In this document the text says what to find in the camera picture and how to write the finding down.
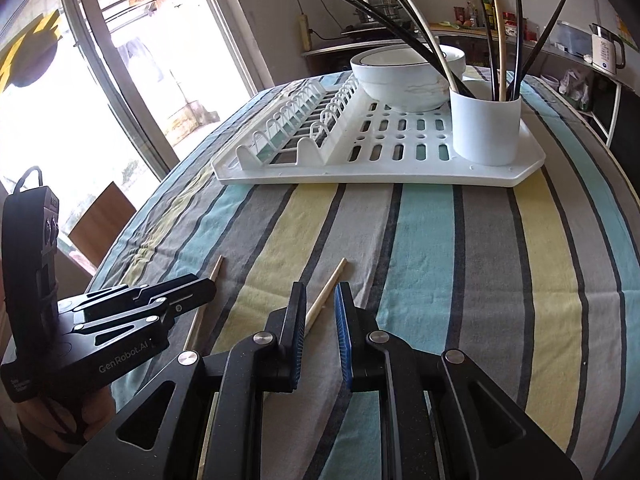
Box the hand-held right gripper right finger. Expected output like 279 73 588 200
334 281 583 480

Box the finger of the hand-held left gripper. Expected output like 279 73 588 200
57 277 217 324
72 299 174 337

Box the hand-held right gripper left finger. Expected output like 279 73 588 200
57 281 307 480

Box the wooden chopstick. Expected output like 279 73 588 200
197 258 347 480
490 0 504 102
182 256 224 352
389 0 463 96

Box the white utensil cup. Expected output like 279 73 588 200
448 81 522 167

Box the black chopstick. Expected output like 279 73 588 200
369 0 453 78
481 0 500 102
510 0 524 102
344 0 473 97
331 0 476 100
475 0 497 102
517 0 570 96

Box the person's left hand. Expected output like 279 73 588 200
17 385 118 456

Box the brown wooden board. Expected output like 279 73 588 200
67 182 136 266

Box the striped tablecloth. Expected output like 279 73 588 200
87 67 640 480

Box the white plastic dish rack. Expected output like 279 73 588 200
211 77 546 188

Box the black-rimmed white bowl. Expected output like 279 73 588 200
350 45 466 111

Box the plain white bowl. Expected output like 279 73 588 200
440 45 468 83

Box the gas stove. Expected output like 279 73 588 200
342 20 416 41

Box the wooden cutting board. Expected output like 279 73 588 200
430 20 486 36

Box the steel steamer pot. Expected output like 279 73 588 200
354 0 401 23

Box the crumpled plastic bag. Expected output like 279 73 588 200
560 67 591 108

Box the dark panel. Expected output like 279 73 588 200
595 80 621 146

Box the clear plastic storage box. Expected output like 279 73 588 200
556 21 593 56

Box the white electric kettle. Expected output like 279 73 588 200
582 22 627 78

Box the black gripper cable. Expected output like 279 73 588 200
12 166 43 196

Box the window frame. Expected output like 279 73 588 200
55 0 281 176

